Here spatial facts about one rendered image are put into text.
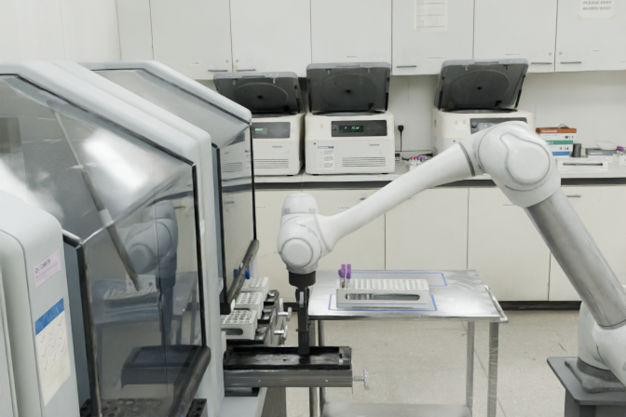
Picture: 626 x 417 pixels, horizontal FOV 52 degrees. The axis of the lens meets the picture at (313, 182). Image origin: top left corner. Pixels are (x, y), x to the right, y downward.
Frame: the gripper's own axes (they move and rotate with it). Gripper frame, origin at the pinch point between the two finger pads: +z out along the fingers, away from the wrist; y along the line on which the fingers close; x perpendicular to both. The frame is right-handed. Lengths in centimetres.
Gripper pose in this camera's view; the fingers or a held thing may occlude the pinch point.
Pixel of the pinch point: (304, 339)
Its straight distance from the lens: 185.8
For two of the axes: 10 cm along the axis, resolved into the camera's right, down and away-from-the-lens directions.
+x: 10.0, -0.2, -0.5
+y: -0.4, 1.9, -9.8
